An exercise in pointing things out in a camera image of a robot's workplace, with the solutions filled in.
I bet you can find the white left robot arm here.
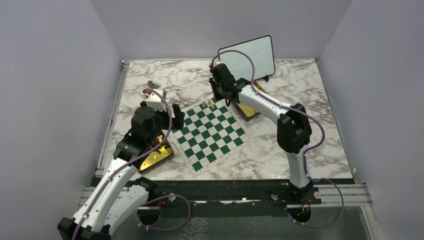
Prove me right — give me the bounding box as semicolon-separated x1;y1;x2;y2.
57;101;185;240

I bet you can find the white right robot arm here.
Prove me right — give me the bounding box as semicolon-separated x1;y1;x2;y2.
209;63;313;204

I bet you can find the gold tin with dark pieces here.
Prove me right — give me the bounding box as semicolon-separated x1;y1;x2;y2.
138;140;175;175

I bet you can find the gold tin with white pieces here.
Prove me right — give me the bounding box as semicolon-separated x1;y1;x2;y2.
230;101;261;123

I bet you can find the green white chess mat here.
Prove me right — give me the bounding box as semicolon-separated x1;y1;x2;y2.
169;99;253;176

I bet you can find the small whiteboard with stand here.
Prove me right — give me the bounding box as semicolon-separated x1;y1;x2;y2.
217;35;276;81

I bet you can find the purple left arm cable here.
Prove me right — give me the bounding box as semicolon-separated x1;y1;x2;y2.
71;87;192;240

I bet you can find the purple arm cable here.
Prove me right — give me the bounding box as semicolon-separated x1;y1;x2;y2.
71;87;192;240
209;49;345;230

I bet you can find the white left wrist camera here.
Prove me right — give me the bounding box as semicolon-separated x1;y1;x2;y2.
145;89;167;112

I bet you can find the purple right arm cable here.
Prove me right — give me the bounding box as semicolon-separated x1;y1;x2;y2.
209;49;345;230

